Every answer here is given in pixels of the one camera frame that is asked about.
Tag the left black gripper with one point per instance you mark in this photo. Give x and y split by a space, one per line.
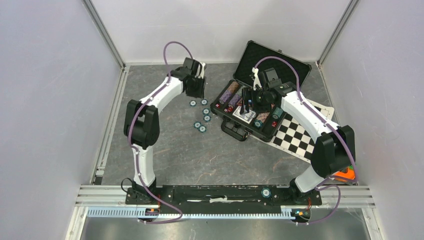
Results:
199 93

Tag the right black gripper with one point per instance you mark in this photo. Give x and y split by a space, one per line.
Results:
246 95

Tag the purple chip stack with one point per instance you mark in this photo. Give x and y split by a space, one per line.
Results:
234 100
225 97

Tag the brown chip stack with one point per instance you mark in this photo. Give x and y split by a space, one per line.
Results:
233 87

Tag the teal chip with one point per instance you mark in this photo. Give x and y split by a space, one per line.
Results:
258 124
266 192
206 111
206 118
197 125
204 102
193 103

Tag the black poker set case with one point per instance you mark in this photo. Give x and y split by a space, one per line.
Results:
276 65

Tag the pink chip stack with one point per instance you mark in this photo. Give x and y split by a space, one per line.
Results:
262 117

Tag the green blue chip stack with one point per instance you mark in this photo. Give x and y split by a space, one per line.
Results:
277 113

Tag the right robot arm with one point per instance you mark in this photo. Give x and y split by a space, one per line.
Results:
334 145

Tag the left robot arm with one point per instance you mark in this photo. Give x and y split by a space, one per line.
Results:
142 122

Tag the blue card deck in case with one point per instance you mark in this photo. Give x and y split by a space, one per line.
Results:
245 117

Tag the black white checkered board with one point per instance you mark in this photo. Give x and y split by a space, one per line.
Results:
290 137

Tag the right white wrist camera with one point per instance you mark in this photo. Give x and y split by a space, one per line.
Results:
256 80

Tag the teal chip on rail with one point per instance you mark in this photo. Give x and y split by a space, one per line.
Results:
266 192

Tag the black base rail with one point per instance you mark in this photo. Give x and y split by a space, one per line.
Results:
221 199

